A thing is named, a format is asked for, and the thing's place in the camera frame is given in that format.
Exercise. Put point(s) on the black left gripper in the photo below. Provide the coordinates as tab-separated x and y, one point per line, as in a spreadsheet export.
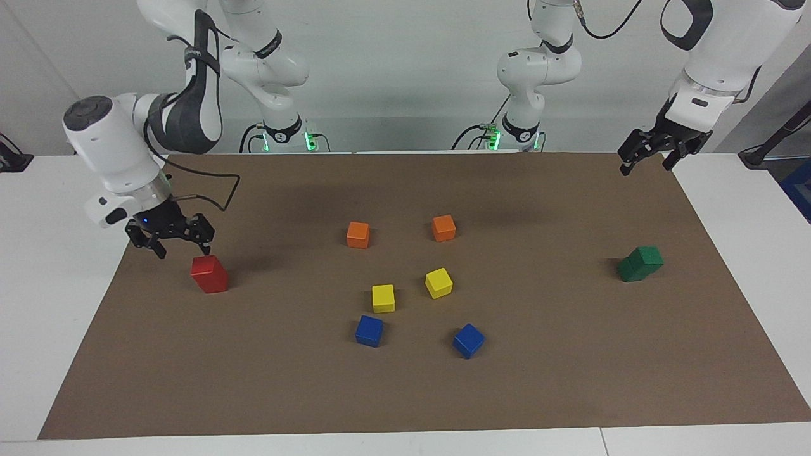
678	134

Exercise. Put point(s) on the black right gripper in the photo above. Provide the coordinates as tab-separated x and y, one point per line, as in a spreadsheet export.
158	221

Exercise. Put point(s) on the red wooden cube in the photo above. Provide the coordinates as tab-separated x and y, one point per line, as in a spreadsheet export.
206	266
215	286

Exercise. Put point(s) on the green wooden cube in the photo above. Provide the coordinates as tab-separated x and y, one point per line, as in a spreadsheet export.
647	256
630	272

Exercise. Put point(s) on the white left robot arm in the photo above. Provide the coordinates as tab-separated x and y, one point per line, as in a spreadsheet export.
538	66

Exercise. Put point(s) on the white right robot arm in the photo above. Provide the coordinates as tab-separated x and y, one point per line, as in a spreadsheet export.
114	145

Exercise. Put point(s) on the black stand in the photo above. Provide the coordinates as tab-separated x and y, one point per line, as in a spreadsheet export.
776	136

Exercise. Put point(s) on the blue box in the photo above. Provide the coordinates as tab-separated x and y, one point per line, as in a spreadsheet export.
799	190

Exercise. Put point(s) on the black clamp object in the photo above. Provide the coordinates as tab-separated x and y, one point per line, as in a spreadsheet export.
12	158

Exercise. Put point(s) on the orange wooden cube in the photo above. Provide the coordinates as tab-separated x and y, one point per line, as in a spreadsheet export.
358	234
443	228

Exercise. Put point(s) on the blue wooden cube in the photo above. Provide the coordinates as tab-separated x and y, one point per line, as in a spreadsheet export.
369	330
469	341

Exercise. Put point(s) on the yellow wooden cube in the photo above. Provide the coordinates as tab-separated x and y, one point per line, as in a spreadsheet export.
383	298
438	282

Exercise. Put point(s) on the brown table mat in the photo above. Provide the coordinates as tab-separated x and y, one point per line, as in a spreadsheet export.
405	392

